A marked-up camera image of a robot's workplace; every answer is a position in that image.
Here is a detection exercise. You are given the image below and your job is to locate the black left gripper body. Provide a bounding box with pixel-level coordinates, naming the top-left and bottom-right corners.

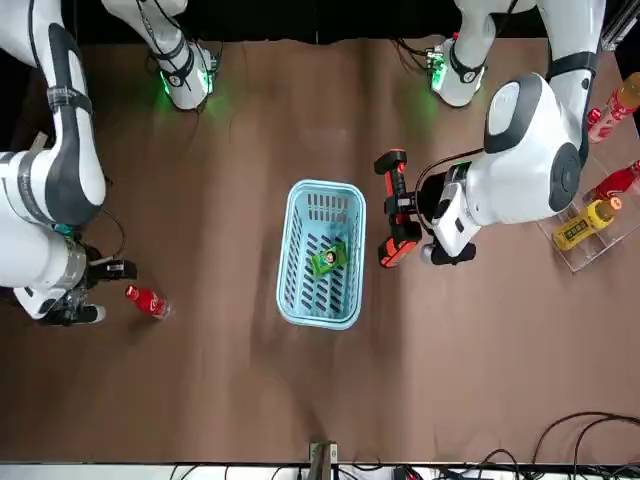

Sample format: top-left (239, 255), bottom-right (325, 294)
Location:
top-left (414, 172), bottom-right (450, 234)

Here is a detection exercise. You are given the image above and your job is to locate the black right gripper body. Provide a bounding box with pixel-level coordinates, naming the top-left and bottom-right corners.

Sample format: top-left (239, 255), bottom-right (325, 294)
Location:
top-left (62, 249), bottom-right (104, 314)

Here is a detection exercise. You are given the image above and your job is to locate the orange black barcode scanner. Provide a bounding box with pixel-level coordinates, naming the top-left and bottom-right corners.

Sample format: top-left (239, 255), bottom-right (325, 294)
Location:
top-left (373, 147), bottom-right (424, 270)

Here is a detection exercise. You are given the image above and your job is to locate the green snack packet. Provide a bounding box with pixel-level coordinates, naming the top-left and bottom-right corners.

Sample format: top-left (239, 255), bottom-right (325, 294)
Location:
top-left (309, 242), bottom-right (350, 278)

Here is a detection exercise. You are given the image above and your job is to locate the red cola bottle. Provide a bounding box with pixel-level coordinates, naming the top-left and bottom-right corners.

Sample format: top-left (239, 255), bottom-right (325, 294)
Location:
top-left (124, 284), bottom-right (172, 320)

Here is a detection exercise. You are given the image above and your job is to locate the light blue plastic basket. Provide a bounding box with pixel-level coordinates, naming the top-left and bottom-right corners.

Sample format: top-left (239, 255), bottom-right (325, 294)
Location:
top-left (275, 178), bottom-right (368, 332)

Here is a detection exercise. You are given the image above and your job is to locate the yellow drink bottle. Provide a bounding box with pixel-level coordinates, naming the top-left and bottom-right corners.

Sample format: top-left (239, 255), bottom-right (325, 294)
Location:
top-left (551, 195), bottom-right (627, 252)

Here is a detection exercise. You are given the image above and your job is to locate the clear acrylic bottle shelf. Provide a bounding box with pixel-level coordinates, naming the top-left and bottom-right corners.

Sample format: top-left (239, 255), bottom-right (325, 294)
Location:
top-left (536, 144), bottom-right (640, 275)

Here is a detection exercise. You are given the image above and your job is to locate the orange juice bottle pink label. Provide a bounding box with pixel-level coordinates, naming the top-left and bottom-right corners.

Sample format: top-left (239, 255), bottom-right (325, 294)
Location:
top-left (594, 71), bottom-right (640, 145)

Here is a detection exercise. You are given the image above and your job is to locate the black left base cable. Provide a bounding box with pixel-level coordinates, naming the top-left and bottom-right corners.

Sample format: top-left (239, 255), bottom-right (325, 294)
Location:
top-left (392, 35), bottom-right (437, 74)

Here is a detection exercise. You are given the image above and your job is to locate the aluminium camera post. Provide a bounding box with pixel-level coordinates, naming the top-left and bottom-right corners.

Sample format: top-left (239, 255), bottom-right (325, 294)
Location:
top-left (307, 439), bottom-right (340, 480)

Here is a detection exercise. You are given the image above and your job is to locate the aluminium frame rail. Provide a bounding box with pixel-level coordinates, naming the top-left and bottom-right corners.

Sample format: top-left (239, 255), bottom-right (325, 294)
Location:
top-left (601, 0), bottom-right (640, 52)

